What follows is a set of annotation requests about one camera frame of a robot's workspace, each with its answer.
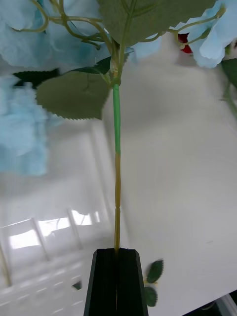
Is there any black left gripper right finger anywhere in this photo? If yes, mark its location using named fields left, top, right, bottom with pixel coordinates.
left=116, top=248, right=150, bottom=316

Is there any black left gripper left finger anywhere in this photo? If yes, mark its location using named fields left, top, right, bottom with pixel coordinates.
left=83, top=248, right=117, bottom=316

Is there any red rose with green stem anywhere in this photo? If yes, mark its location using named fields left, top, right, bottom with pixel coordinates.
left=177, top=33, right=194, bottom=54

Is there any two-leaf green twig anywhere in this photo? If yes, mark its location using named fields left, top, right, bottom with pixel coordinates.
left=143, top=258, right=165, bottom=308

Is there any shallow white slotted box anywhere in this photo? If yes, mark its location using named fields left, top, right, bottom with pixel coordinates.
left=0, top=118, right=129, bottom=316

